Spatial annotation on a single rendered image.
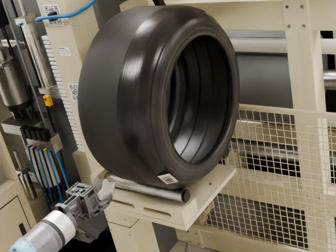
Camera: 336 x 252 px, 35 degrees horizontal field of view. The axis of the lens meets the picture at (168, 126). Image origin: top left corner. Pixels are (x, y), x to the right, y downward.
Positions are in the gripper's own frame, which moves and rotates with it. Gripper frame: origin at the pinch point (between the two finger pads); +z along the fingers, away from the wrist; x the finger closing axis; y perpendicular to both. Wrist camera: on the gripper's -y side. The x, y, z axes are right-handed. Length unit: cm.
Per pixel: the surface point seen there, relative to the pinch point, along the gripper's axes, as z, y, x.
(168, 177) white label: 12.8, -2.9, -11.3
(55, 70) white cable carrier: 29, 22, 44
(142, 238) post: 33, -55, 28
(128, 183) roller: 21.3, -16.0, 14.8
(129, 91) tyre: 11.4, 26.7, -6.3
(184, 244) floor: 85, -108, 51
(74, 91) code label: 28.4, 15.1, 36.1
